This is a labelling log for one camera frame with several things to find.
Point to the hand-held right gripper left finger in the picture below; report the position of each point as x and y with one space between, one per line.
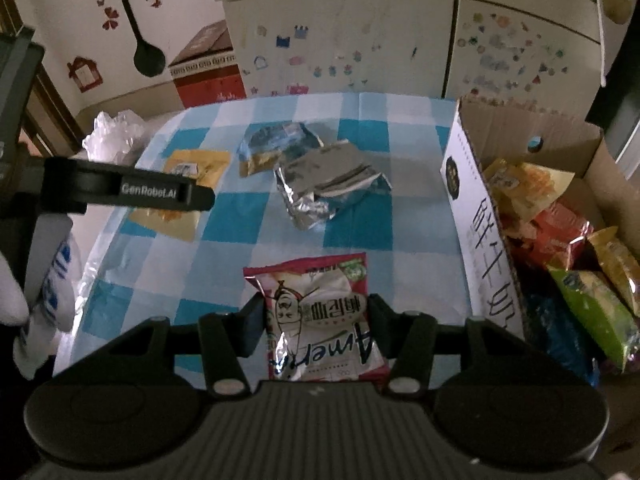
252 325

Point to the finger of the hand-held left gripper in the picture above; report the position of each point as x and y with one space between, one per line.
150 191

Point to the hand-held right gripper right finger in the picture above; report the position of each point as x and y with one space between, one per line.
379 320

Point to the red white snack packet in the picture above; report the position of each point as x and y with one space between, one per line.
320 310

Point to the brown cardboard box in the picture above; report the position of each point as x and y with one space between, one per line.
480 220

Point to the clear plastic bag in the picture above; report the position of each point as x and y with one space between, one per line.
115 135

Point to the blue white checkered tablecloth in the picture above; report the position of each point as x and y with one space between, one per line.
350 210

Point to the red cardboard box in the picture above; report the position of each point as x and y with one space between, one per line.
210 77

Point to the silver blue snack packet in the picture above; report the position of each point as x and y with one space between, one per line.
272 147

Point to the silver foil packet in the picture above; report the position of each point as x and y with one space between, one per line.
325 185

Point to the red orange snack packet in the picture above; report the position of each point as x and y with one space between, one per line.
555 230

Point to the yellow chips packet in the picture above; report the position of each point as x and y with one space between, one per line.
530 185

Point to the green snack packet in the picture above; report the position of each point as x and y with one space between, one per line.
600 315

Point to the golden yellow snack packet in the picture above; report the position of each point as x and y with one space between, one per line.
620 265

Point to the white cabinet with stickers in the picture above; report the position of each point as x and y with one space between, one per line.
375 35

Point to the brown wooden door frame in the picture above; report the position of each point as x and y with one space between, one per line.
50 95

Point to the red house wall sticker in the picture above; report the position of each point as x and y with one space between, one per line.
85 75

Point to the flower vine wall sticker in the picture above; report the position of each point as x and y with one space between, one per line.
149 57

